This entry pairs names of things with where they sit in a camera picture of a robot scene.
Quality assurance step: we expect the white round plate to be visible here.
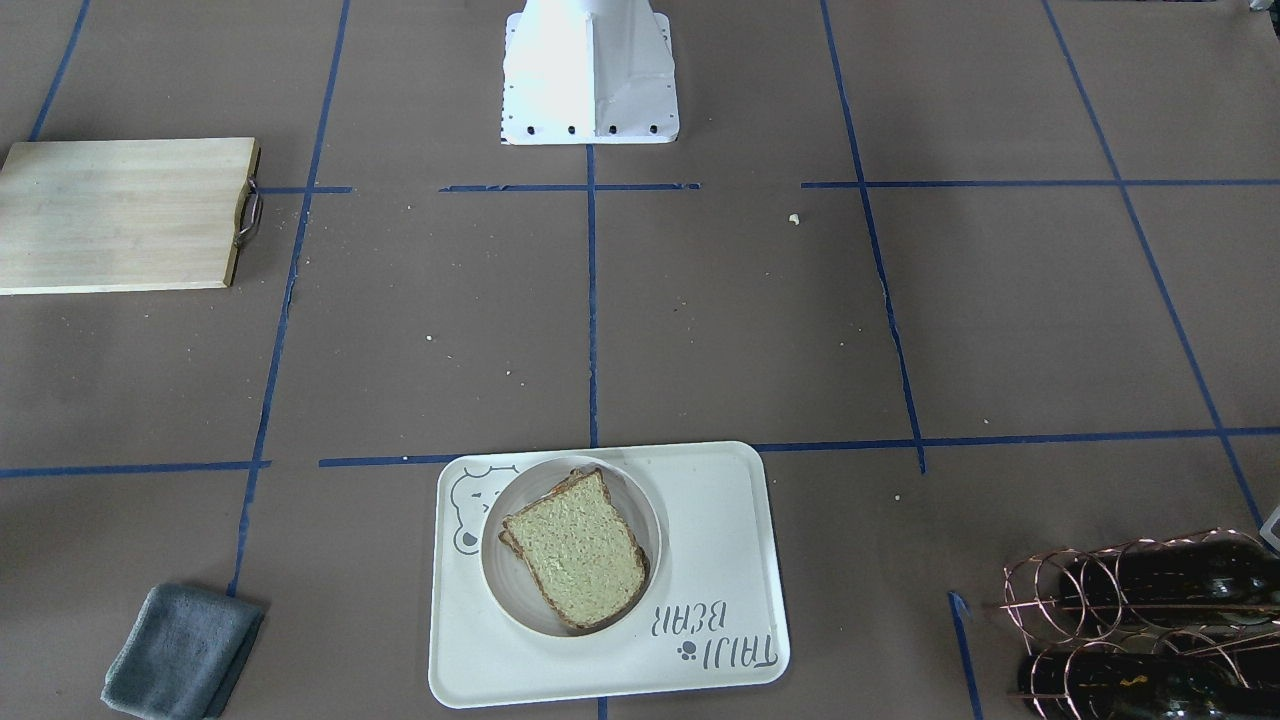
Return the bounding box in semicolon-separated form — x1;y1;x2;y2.
480;455;663;638

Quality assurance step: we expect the cream bear tray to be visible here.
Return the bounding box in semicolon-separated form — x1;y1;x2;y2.
428;441;790;708

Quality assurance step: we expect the wooden cutting board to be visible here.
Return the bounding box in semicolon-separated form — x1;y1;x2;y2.
1;137;261;296

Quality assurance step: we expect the grey folded cloth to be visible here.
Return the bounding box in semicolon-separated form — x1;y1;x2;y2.
100;583;265;719

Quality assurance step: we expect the middle dark wine bottle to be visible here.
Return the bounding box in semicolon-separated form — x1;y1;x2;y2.
1059;537;1279;629

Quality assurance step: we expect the front green wine bottle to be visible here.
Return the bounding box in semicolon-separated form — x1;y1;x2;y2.
1018;648;1279;719

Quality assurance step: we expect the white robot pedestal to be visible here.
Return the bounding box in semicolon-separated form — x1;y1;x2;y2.
500;1;681;146

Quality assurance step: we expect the copper wire bottle rack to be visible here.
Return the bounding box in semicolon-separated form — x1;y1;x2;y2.
1000;528;1279;719

